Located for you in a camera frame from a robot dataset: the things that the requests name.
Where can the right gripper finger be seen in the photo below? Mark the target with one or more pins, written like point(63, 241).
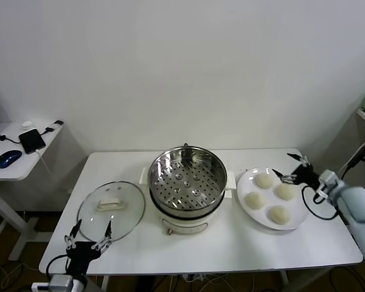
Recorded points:
point(302, 160)
point(286, 178)

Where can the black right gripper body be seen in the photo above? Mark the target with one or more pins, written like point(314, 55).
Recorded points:
point(306, 178)

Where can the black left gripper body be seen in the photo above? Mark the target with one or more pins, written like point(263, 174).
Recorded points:
point(80, 254)

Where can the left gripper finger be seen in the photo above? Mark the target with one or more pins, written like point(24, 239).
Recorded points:
point(102, 243)
point(69, 241)

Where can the white steamed baozi bun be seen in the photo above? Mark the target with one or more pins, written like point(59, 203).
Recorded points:
point(279, 214)
point(255, 200)
point(264, 181)
point(286, 192)

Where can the right robot arm silver white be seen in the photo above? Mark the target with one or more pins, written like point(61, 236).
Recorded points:
point(353, 200)

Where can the perforated stainless steel steamer pot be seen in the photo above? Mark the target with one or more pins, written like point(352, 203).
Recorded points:
point(214, 171)

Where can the white round plate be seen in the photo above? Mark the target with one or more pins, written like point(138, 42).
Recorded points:
point(295, 211)

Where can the white electric cooker base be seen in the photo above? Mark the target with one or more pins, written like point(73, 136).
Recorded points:
point(185, 226)

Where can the white side table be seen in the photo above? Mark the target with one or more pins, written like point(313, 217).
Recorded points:
point(12, 171)

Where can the white power strip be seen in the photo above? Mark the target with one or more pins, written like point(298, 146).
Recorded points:
point(194, 277)

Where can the blue computer mouse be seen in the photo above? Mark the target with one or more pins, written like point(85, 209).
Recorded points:
point(8, 158)

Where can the black smartphone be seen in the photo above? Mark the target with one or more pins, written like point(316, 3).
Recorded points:
point(32, 140)

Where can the small white earbud case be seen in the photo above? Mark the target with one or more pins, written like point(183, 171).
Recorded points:
point(26, 123)

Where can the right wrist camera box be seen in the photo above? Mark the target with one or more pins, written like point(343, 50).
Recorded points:
point(327, 179)

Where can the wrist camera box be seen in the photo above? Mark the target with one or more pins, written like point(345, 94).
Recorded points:
point(61, 282)
point(327, 179)

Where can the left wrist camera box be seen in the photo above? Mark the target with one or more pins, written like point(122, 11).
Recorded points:
point(61, 282)

